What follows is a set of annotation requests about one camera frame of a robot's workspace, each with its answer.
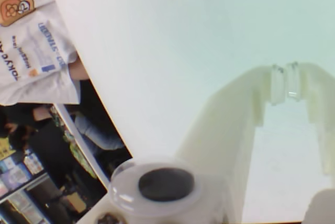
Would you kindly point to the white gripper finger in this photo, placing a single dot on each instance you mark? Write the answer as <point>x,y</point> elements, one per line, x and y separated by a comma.
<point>322,98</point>
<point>225,129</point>

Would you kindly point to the person's bare forearm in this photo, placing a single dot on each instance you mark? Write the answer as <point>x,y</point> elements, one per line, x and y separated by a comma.
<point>78,71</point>

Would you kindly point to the person in blue jeans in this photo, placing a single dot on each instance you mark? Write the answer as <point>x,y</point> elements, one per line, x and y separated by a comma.
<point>96,132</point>

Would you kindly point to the white metal bar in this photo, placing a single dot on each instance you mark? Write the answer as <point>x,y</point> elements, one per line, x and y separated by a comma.
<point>80,143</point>

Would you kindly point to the person in black clothes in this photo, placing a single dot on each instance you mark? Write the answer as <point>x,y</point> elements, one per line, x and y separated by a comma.
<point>52,150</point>

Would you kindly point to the white printed t-shirt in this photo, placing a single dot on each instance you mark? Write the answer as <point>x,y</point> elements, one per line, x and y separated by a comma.
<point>26,82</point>

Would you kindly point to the dark shelf colourful items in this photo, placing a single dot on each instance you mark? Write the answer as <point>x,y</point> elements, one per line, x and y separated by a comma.
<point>15,177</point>

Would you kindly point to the yellow paper sign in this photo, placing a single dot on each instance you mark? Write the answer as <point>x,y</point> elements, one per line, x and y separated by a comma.
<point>5,150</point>

